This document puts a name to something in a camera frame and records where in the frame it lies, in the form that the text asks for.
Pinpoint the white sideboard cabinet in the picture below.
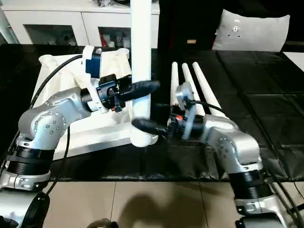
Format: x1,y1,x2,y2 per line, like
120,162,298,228
0,0,160,46

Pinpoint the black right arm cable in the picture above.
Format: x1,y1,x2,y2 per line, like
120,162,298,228
189,99,300,228

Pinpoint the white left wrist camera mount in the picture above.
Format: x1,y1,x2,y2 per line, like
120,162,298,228
80,45,109,114

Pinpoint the red packet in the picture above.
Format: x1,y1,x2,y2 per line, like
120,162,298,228
99,30,109,47

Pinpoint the black work mat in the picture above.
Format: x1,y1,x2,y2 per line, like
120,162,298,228
0,44,304,182

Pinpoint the black cabinet with gold label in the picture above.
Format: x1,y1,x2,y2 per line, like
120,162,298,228
158,0,225,50

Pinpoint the dark robot foot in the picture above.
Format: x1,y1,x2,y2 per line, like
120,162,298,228
89,218,119,228

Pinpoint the grey cushion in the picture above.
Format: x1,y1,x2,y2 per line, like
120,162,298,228
211,9,291,52

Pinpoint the white plastic table top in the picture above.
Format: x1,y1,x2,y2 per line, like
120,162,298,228
32,46,133,159

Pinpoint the white flat board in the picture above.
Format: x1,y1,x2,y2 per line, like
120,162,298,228
282,51,304,72

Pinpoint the white plastic table leg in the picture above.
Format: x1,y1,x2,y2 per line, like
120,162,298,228
129,0,159,148
170,61,181,106
181,62,207,117
191,61,228,118

